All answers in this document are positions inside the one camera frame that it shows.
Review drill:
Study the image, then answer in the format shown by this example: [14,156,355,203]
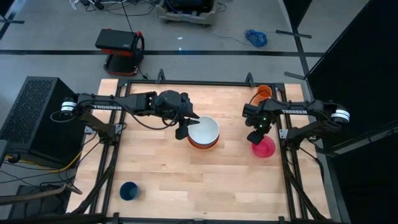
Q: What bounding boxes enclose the blue coiled cable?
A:
[192,21,269,48]

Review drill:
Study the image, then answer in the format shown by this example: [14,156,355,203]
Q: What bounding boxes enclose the red and black toolbox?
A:
[95,28,146,77]

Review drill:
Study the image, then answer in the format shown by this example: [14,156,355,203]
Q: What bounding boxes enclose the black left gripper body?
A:
[175,92,193,141]

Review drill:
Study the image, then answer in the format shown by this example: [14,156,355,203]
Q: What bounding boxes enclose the blue plastic cup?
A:
[119,181,140,202]

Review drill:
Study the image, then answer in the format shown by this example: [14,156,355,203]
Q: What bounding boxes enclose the black floor bag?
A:
[9,183,74,220]

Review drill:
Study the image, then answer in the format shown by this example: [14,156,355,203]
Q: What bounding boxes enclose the black partition panel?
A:
[0,0,16,18]
[282,0,313,29]

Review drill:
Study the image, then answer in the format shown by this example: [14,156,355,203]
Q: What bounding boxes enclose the black floor cables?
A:
[79,0,162,18]

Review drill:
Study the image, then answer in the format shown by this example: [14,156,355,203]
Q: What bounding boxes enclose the pallet with black equipment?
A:
[155,0,220,26]

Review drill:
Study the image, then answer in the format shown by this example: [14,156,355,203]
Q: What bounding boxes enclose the brown floor strap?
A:
[0,182,83,206]

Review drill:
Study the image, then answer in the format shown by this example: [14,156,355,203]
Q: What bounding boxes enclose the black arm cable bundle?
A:
[73,133,125,215]
[279,136,326,220]

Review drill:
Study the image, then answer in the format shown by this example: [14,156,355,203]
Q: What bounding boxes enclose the yellow floor cable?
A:
[4,151,82,174]

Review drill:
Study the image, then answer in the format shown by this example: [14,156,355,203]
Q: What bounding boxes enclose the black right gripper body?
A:
[248,105,269,145]

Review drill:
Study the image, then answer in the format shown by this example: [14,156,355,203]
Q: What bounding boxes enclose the orange plastic cup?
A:
[256,85,273,100]

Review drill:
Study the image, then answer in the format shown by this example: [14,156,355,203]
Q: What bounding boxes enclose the orange plastic bowl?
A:
[187,136,221,151]

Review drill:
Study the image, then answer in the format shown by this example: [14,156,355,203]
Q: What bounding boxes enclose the black perforated computer tower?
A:
[0,76,93,166]

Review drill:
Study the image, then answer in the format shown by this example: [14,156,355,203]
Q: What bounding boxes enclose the black hanging cable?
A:
[119,0,135,34]

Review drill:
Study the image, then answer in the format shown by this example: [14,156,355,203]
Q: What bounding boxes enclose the large black partition curtain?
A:
[306,0,398,224]

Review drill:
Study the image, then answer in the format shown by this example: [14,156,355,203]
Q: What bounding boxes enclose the pink plastic bowl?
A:
[251,136,277,158]

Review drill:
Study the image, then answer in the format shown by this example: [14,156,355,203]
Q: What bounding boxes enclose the white plastic bowl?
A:
[188,115,220,147]

